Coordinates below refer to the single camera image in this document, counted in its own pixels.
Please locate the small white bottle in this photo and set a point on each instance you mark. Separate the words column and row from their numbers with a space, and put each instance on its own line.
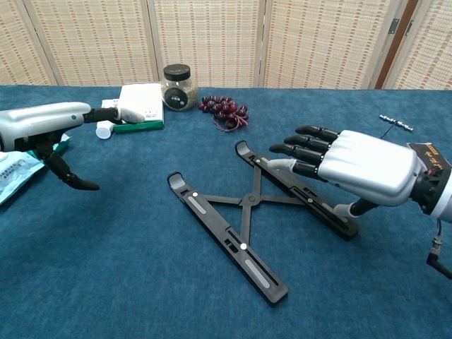
column 103, row 132

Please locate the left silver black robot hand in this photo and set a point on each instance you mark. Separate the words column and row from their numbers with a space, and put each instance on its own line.
column 35, row 121

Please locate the blue table cloth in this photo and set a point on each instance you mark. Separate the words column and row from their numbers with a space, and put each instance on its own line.
column 106, row 265

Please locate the black box gold lettering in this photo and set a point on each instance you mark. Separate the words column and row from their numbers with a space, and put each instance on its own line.
column 434, row 157

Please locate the white green cardboard box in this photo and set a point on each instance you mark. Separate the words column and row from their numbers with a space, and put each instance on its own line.
column 141, row 99

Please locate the bamboo folding screen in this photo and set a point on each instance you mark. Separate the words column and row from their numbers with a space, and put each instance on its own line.
column 212, row 35

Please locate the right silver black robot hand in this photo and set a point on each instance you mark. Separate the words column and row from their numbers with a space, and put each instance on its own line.
column 370, row 166

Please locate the metal screen hinge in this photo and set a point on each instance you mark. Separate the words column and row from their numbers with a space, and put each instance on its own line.
column 393, row 26

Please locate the light blue wet wipes pack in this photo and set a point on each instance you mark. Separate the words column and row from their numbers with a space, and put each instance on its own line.
column 17, row 176

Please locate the black folding laptop stand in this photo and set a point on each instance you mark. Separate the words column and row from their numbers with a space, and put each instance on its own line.
column 222, row 222

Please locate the dark red grape bunch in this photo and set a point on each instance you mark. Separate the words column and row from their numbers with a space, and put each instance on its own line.
column 222, row 107

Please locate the glass jar black lid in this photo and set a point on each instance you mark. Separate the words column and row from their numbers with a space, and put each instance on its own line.
column 178, row 92

